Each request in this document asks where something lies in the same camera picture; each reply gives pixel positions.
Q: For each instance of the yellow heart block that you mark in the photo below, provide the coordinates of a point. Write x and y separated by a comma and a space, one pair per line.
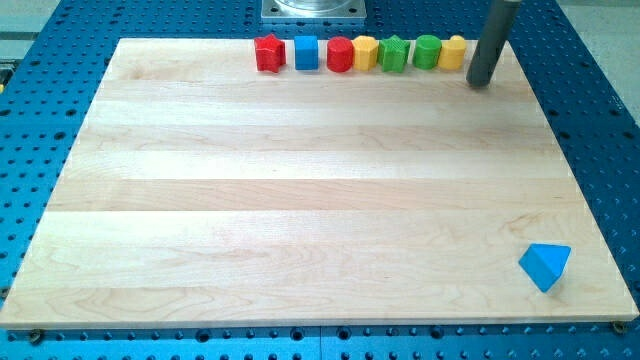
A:
452, 53

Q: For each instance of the blue triangle block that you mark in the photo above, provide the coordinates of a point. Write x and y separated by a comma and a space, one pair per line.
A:
545, 264

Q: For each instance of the light wooden board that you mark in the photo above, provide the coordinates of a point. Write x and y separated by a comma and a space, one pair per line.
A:
201, 192

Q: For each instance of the blue cube block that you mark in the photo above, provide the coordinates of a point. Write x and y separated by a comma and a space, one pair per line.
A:
306, 52

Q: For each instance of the red cylinder block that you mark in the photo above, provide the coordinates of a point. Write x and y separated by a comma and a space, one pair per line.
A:
340, 53

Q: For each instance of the red star block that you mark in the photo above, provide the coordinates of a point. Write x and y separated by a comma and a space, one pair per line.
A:
270, 53

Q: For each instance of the yellow pentagon block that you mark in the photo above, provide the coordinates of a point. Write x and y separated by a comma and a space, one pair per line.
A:
365, 53

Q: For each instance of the green star block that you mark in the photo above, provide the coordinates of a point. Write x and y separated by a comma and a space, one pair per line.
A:
393, 54

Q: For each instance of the green cylinder block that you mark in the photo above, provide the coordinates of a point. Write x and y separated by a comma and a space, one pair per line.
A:
426, 52

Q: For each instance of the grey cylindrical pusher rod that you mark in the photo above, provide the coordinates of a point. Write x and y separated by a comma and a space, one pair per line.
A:
496, 30

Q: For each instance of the left board clamp bolt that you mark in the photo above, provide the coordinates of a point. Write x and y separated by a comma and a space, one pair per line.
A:
36, 336

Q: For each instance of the board clamp bolt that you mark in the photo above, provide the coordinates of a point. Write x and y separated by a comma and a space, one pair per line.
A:
619, 327
36, 336

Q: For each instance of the right board clamp bolt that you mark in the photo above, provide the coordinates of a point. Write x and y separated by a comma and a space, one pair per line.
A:
619, 327

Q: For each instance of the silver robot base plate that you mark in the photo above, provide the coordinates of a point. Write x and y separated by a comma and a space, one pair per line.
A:
313, 10

